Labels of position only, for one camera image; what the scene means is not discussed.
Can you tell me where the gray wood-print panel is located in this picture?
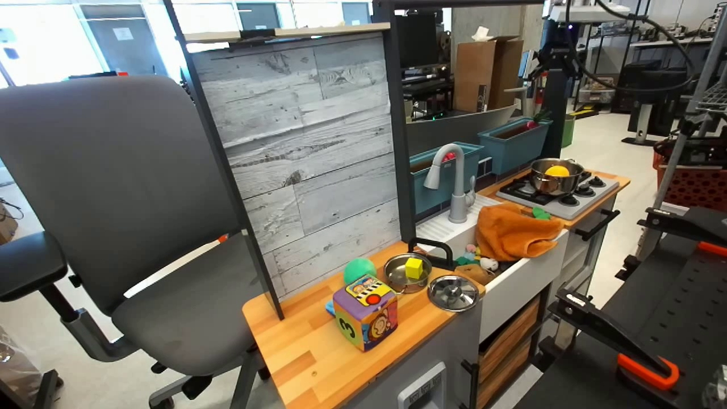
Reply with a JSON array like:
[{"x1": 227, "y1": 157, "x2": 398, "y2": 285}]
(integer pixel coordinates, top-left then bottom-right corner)
[{"x1": 183, "y1": 29, "x2": 405, "y2": 301}]

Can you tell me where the tall cardboard box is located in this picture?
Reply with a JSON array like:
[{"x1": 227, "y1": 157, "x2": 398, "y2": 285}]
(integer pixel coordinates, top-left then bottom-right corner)
[{"x1": 452, "y1": 33, "x2": 527, "y2": 114}]

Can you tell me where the green ball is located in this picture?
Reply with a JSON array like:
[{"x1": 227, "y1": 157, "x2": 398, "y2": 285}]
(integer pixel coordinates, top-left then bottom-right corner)
[{"x1": 341, "y1": 257, "x2": 378, "y2": 289}]

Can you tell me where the white sink basin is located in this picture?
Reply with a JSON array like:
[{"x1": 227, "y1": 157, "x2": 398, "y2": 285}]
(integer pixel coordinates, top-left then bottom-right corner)
[{"x1": 412, "y1": 192, "x2": 573, "y2": 343}]

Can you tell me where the gray toy faucet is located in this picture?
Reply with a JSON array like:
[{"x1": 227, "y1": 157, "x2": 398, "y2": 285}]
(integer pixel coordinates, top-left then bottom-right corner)
[{"x1": 423, "y1": 140, "x2": 479, "y2": 225}]

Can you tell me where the black oven handle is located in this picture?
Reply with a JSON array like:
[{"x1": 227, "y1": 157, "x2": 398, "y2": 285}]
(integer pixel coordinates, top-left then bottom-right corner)
[{"x1": 573, "y1": 207, "x2": 623, "y2": 242}]

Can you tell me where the orange cloth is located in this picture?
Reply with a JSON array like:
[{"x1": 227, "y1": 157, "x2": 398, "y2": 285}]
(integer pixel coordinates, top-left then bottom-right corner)
[{"x1": 473, "y1": 201, "x2": 565, "y2": 266}]

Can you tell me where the steel pot with handles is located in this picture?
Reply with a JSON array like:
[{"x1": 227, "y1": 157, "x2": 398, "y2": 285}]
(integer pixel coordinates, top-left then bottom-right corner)
[{"x1": 527, "y1": 157, "x2": 587, "y2": 199}]

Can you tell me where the shallow steel bowl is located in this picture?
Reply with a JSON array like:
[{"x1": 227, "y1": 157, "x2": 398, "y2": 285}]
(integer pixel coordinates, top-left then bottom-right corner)
[{"x1": 425, "y1": 273, "x2": 482, "y2": 313}]

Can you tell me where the gray toy kitchen cabinet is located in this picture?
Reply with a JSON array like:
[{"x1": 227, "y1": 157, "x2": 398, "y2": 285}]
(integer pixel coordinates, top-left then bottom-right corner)
[{"x1": 343, "y1": 179, "x2": 631, "y2": 409}]

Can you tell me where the small steel bowl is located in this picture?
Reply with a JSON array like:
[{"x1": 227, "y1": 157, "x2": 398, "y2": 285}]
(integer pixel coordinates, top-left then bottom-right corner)
[{"x1": 378, "y1": 251, "x2": 434, "y2": 295}]

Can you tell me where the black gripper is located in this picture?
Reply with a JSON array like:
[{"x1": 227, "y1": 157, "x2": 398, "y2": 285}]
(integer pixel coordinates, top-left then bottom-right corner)
[{"x1": 545, "y1": 20, "x2": 578, "y2": 64}]

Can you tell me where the gray stove top panel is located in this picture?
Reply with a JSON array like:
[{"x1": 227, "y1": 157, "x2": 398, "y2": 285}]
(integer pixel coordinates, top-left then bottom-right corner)
[{"x1": 495, "y1": 167, "x2": 623, "y2": 222}]

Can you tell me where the orange black clamp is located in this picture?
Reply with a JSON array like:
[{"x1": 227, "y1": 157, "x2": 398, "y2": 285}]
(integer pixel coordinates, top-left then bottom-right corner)
[{"x1": 614, "y1": 350, "x2": 684, "y2": 396}]

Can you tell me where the black kitchen frame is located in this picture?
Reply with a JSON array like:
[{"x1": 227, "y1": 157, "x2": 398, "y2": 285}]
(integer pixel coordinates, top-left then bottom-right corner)
[{"x1": 161, "y1": 0, "x2": 569, "y2": 321}]

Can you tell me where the colourful fabric cube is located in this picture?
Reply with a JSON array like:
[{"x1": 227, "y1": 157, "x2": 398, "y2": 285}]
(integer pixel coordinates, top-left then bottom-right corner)
[{"x1": 330, "y1": 274, "x2": 401, "y2": 355}]

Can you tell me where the gray office chair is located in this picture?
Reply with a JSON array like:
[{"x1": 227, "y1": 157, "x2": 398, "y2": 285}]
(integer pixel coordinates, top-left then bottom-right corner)
[{"x1": 0, "y1": 74, "x2": 268, "y2": 409}]

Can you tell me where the yellow toy block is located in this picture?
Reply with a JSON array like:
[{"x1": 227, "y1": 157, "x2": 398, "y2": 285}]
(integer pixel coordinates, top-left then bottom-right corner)
[{"x1": 401, "y1": 257, "x2": 427, "y2": 283}]

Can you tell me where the toy stove top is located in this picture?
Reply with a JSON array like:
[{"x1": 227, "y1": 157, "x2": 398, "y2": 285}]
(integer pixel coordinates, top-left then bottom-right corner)
[{"x1": 503, "y1": 167, "x2": 608, "y2": 208}]

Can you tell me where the teal planter box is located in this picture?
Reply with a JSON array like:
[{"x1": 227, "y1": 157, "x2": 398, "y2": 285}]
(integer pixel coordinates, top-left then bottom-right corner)
[
  {"x1": 475, "y1": 116, "x2": 554, "y2": 176},
  {"x1": 407, "y1": 140, "x2": 495, "y2": 222}
]

